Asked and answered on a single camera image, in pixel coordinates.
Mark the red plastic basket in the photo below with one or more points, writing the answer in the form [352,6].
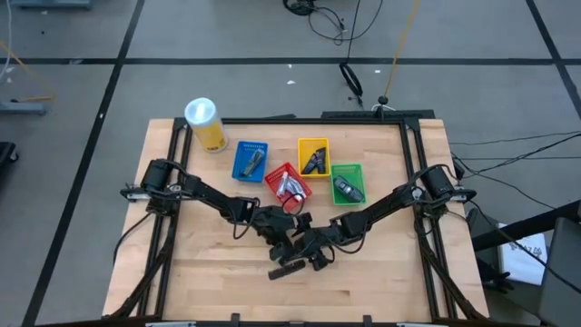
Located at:
[274,179]

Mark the black diagonal beam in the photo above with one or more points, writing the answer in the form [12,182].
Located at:
[522,227]

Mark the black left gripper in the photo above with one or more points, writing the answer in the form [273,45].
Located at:
[281,224]

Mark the white light bar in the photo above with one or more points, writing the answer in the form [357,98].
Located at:
[422,324]
[170,324]

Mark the yellow white wipes canister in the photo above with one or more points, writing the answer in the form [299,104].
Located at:
[206,129]

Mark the grey metal base foot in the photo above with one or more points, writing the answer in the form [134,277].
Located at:
[22,109]
[50,3]

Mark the grey cabinet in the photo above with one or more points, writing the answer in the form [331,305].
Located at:
[563,272]

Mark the black table clamp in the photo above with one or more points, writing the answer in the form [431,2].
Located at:
[367,320]
[235,318]

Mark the black aluminium table frame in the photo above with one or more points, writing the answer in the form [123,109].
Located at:
[318,121]

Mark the white printed cardboard box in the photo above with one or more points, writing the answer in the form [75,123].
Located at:
[522,259]

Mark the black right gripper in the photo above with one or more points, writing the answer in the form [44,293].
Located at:
[320,240]

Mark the white toothpaste tube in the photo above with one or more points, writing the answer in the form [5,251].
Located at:
[291,188]
[282,184]
[298,196]

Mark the blue plastic basket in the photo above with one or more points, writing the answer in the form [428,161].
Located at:
[238,156]

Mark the dark blue cream tube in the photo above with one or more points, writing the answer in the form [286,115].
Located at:
[310,164]
[321,159]

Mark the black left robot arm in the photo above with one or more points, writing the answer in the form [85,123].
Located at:
[213,195]

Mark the yellow plastic basket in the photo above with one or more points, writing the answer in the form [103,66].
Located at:
[305,145]

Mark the green plastic basket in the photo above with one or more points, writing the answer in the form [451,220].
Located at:
[349,170]

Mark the grey electric shaver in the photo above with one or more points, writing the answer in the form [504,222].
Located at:
[348,190]

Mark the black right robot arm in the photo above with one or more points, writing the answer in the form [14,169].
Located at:
[390,204]

